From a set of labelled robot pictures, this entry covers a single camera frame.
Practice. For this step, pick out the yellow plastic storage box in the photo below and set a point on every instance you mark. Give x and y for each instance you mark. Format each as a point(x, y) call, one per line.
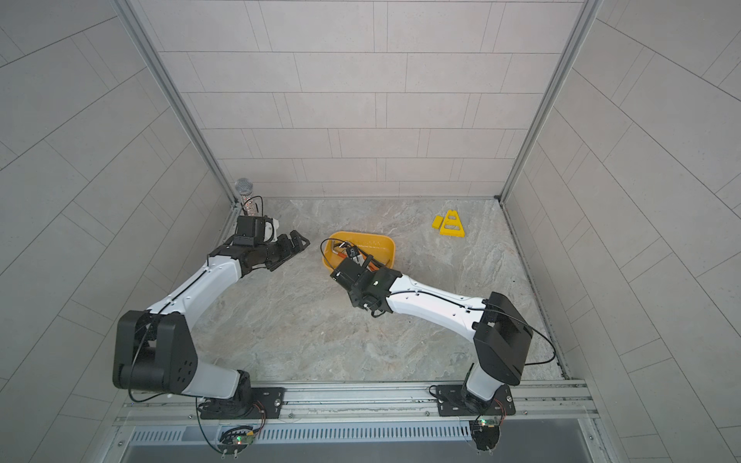
point(381, 247)

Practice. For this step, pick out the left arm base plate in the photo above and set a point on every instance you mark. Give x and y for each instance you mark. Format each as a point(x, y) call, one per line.
point(261, 403)

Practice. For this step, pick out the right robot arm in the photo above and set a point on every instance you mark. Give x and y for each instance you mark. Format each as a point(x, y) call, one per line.
point(500, 335)

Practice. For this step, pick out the right circuit board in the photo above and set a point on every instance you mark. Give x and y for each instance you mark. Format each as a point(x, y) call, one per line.
point(485, 434)

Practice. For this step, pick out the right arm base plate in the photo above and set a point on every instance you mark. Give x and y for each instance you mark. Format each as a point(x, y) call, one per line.
point(453, 400)

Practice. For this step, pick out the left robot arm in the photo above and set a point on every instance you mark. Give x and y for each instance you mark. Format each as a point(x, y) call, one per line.
point(154, 350)

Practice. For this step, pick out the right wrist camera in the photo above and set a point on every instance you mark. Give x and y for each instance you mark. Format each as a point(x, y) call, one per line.
point(353, 253)

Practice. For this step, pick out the left circuit board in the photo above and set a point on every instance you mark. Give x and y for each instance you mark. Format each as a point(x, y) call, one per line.
point(234, 441)

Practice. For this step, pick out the yellow triangular holder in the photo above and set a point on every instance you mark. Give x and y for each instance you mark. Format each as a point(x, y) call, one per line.
point(451, 225)

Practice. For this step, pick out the small yellow block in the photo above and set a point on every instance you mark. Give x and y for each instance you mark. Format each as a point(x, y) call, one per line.
point(437, 221)

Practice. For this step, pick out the aluminium mounting rail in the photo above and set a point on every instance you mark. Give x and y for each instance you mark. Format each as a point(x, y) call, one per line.
point(308, 402)

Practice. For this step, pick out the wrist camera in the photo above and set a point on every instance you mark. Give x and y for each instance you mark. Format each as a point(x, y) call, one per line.
point(255, 230)
point(353, 253)

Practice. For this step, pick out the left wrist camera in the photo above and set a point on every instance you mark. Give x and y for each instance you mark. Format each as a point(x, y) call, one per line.
point(255, 230)

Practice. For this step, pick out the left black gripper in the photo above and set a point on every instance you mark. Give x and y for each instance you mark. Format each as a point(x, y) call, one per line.
point(286, 249)

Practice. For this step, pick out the circuit board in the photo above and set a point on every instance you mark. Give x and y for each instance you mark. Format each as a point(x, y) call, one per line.
point(485, 434)
point(234, 441)

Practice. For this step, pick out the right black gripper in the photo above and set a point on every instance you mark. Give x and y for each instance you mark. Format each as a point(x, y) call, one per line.
point(352, 294)

